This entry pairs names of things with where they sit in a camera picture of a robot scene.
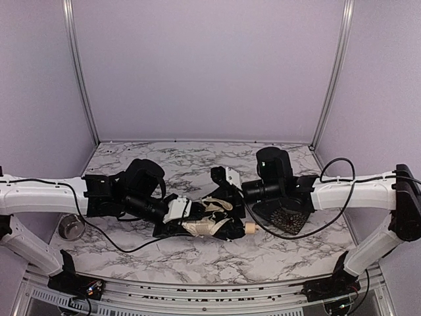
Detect right aluminium frame post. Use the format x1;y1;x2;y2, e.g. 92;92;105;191
310;0;355;151

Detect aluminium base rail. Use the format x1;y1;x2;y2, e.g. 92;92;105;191
11;265;396;315

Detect beige folding umbrella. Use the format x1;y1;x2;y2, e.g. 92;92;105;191
181;197;260;241

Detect black floral square plate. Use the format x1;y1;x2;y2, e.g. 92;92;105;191
252;199;310;235

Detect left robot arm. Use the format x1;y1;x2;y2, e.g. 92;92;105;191
1;159;205;300

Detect left aluminium frame post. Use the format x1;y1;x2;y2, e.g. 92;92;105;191
62;0;101;147

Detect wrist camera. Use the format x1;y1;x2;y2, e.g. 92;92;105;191
162;197;192;224
210;167;242;192

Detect aluminium frame post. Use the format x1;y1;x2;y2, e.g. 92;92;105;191
62;0;101;147
310;0;355;151

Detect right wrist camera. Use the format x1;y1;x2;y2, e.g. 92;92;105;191
210;167;242;192

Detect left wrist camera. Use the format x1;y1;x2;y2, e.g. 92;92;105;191
162;197;192;224

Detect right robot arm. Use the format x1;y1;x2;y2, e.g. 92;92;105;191
210;147;420;302

